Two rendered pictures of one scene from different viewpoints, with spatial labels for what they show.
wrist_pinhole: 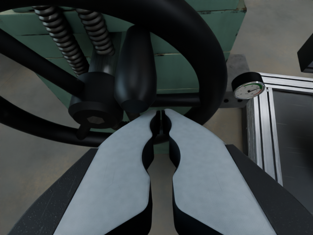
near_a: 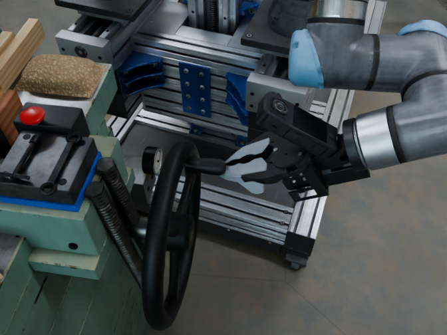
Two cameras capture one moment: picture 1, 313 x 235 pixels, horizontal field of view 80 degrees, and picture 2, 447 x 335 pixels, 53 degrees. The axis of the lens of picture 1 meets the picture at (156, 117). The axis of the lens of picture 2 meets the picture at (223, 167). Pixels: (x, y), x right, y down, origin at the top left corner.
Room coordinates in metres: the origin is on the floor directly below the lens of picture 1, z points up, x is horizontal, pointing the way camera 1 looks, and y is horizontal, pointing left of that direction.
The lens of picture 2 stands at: (0.02, 0.42, 1.41)
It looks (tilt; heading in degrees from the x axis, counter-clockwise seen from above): 50 degrees down; 275
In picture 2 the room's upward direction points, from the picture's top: straight up
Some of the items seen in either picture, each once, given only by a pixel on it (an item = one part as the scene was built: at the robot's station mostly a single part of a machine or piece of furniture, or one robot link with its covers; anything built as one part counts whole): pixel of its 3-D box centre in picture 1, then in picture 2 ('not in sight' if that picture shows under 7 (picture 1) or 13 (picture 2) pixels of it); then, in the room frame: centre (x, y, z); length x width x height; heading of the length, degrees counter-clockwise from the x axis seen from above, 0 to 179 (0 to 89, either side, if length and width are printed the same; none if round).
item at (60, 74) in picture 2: not in sight; (58, 68); (0.36, -0.18, 0.92); 0.14 x 0.09 x 0.04; 176
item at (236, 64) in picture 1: (230, 82); (126, 178); (0.31, -0.21, 0.58); 0.12 x 0.08 x 0.08; 176
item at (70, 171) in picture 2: not in sight; (50, 151); (0.27, 0.07, 0.99); 0.13 x 0.11 x 0.06; 86
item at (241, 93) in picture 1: (245, 87); (150, 163); (0.24, -0.20, 0.65); 0.06 x 0.04 x 0.08; 86
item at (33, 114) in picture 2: not in sight; (32, 115); (0.29, 0.04, 1.02); 0.03 x 0.03 x 0.01
